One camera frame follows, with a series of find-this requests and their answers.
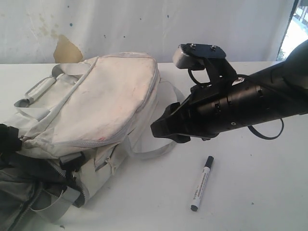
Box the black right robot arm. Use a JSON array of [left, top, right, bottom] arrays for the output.
[[151, 42, 308, 143]]

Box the white and grey backpack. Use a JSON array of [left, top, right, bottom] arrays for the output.
[[0, 52, 176, 231]]

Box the black capped white marker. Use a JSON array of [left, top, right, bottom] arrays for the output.
[[190, 156, 214, 212]]

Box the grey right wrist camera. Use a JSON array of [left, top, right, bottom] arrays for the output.
[[172, 43, 226, 70]]

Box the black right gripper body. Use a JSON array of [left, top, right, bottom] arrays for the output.
[[167, 83, 231, 140]]

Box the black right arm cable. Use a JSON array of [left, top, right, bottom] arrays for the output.
[[247, 116, 284, 140]]

